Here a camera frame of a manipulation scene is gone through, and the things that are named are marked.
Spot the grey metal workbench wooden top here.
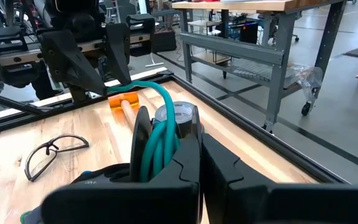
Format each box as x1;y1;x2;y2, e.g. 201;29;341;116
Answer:
172;0;347;133

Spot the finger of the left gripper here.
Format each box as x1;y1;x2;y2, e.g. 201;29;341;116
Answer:
39;29;108;97
106;22;133;85

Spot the grey duct tape roll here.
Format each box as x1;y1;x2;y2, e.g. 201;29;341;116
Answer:
154;101;198;139

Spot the clear plastic bag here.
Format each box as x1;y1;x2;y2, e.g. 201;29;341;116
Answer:
286;62;323;97

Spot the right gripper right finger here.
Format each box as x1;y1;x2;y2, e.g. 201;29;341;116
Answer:
202;133;358;224

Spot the teal cord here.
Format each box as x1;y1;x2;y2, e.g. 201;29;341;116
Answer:
107;80;180;183

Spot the black equipment case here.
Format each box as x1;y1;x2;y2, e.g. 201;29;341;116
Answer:
152;29;177;54

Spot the black computer box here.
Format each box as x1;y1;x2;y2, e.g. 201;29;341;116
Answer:
239;21;260;44

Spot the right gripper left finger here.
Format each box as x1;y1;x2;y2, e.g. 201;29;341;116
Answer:
41;133;203;224

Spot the clear safety glasses black frame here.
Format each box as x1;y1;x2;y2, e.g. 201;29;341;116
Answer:
24;133;90;182

